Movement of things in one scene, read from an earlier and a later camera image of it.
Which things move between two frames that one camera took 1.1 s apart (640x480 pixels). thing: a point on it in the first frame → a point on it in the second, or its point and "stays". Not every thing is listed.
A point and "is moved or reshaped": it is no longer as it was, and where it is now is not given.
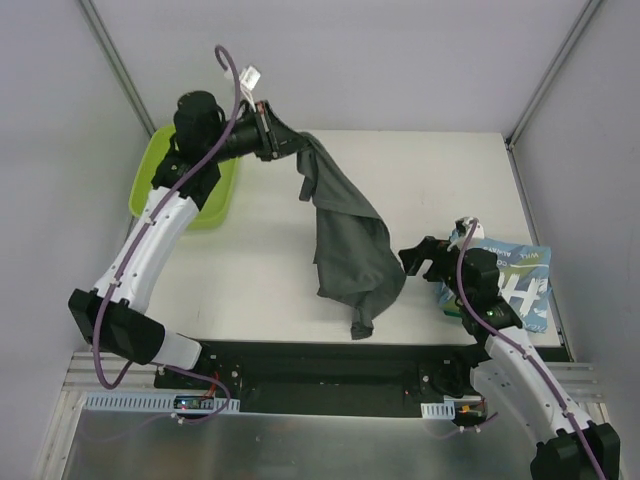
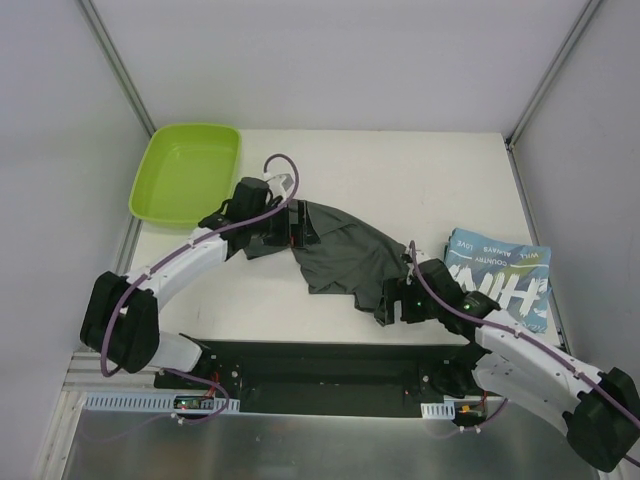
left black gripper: x=270 y=132 → x=298 y=225
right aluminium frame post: x=579 y=25 stays
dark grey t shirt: x=356 y=258 is moved or reshaped
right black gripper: x=439 y=260 → x=395 y=300
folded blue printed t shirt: x=524 y=281 stays
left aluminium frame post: x=118 y=68 stays
